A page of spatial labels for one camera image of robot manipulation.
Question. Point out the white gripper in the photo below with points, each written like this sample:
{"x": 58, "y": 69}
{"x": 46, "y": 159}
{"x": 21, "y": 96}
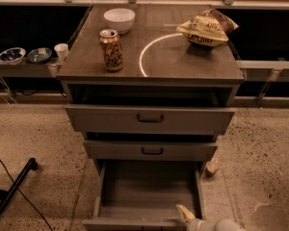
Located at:
{"x": 196, "y": 224}

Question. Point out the blue shallow bowl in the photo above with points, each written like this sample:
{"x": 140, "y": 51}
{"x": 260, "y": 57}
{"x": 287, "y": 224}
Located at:
{"x": 40, "y": 55}

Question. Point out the grey top drawer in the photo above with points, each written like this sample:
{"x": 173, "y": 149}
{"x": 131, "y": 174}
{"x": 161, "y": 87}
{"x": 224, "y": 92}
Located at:
{"x": 149, "y": 120}

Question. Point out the grey drawer cabinet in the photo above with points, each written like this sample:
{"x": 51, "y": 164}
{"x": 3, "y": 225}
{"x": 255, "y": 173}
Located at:
{"x": 160, "y": 69}

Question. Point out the yellow chip bag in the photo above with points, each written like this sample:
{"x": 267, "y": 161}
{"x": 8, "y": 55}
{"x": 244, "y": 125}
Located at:
{"x": 209, "y": 28}

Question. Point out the blue patterned bowl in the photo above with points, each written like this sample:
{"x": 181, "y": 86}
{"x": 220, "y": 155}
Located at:
{"x": 13, "y": 56}

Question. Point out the grey drawer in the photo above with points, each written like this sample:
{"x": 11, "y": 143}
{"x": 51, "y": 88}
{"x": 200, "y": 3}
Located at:
{"x": 143, "y": 195}
{"x": 149, "y": 120}
{"x": 151, "y": 150}

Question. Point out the cabinet caster wheel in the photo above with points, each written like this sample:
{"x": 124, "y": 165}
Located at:
{"x": 212, "y": 167}

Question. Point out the black stand leg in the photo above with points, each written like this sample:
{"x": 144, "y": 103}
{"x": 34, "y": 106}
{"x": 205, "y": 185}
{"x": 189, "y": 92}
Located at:
{"x": 6, "y": 196}

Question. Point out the grey side shelf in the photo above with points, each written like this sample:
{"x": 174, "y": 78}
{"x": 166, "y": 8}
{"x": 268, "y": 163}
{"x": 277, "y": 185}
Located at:
{"x": 29, "y": 70}

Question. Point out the gold soda can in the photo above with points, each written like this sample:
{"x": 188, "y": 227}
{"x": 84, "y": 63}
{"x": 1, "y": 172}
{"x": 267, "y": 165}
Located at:
{"x": 109, "y": 40}

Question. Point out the grey middle drawer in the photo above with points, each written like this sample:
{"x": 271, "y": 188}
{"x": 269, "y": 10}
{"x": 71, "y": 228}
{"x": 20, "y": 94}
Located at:
{"x": 151, "y": 150}

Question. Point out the white paper cup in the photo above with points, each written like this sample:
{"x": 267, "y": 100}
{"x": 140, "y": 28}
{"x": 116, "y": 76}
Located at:
{"x": 61, "y": 50}

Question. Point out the white bowl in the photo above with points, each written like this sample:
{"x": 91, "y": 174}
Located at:
{"x": 119, "y": 19}

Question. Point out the grey bottom drawer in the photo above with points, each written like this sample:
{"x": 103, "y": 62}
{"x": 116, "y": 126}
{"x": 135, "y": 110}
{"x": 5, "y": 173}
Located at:
{"x": 143, "y": 195}

